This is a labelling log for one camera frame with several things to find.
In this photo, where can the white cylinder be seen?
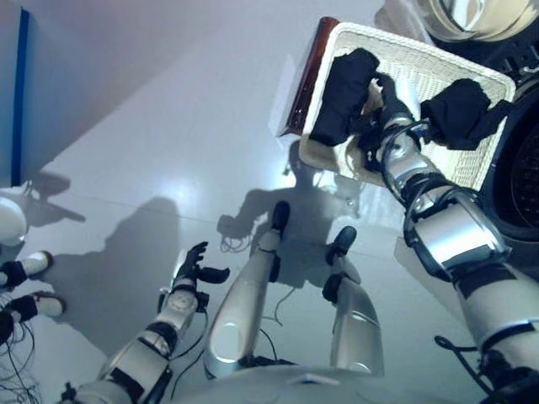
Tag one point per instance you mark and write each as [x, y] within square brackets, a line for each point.
[10, 223]

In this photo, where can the dark grey washing machine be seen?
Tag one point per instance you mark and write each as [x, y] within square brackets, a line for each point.
[522, 168]

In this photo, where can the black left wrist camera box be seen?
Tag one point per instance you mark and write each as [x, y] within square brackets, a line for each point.
[202, 303]

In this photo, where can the silver left robot leg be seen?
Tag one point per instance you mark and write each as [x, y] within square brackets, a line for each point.
[240, 320]

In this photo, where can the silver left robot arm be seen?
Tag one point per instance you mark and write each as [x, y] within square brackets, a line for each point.
[139, 362]

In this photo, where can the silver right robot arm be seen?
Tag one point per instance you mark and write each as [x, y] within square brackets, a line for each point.
[455, 235]

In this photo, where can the grey robot torso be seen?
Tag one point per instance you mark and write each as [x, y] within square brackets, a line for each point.
[273, 387]

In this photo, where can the white wicker laundry basket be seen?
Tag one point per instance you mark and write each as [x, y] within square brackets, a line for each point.
[425, 59]

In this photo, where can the black garment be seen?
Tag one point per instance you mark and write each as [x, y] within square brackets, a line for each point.
[459, 113]
[341, 97]

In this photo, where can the grey partition panel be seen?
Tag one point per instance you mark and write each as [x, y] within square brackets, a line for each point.
[20, 105]

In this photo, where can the white sneaker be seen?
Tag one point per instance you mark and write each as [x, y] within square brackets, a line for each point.
[38, 263]
[50, 305]

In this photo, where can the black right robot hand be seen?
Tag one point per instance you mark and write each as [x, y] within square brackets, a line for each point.
[393, 105]

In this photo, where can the silver robot leg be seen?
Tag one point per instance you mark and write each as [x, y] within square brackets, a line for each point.
[353, 324]
[240, 320]

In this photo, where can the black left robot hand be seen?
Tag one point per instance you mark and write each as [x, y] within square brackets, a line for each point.
[189, 273]

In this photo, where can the silver right robot leg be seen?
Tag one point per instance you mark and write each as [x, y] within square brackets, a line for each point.
[353, 324]

